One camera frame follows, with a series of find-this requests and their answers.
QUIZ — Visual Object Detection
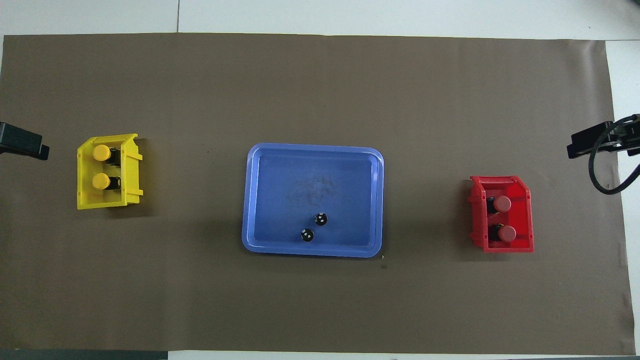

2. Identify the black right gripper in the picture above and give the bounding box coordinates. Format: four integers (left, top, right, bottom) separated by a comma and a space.
566, 114, 640, 160

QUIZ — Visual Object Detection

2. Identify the yellow push button switch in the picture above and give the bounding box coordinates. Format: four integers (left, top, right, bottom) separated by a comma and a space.
92, 144, 123, 167
92, 172, 122, 191

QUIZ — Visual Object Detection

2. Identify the red push button switch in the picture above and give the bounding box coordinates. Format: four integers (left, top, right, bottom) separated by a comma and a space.
487, 195, 512, 214
487, 223, 517, 244

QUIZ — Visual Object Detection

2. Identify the blue plastic tray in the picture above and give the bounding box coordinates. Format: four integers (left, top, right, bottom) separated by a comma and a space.
241, 143, 385, 258

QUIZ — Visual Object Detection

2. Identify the red plastic storage bin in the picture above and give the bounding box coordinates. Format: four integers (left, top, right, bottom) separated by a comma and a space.
468, 175, 535, 254

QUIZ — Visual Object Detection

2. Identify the yellow plastic storage bin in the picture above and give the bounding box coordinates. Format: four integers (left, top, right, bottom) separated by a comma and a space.
76, 133, 144, 210

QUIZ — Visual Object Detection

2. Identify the brown paper table mat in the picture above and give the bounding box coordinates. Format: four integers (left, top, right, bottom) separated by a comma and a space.
0, 33, 636, 356

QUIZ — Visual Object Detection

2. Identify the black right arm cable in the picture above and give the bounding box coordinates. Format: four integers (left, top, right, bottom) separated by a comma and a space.
588, 114, 640, 196

